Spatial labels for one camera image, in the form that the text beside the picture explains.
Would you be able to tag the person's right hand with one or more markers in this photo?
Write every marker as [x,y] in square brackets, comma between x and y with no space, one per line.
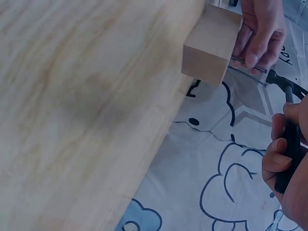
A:
[294,207]

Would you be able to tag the person's left hand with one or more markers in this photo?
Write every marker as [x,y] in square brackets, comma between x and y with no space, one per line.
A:
[262,26]

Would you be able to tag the person's left fingers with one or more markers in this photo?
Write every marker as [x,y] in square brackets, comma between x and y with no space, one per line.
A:
[252,56]

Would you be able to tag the long steel nail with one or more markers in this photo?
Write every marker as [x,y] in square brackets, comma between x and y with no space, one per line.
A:
[261,69]

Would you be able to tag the black hammer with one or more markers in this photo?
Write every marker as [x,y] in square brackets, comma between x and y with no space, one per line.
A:
[288,154]

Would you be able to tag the light wooden block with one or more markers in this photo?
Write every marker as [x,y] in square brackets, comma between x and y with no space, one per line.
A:
[209,45]

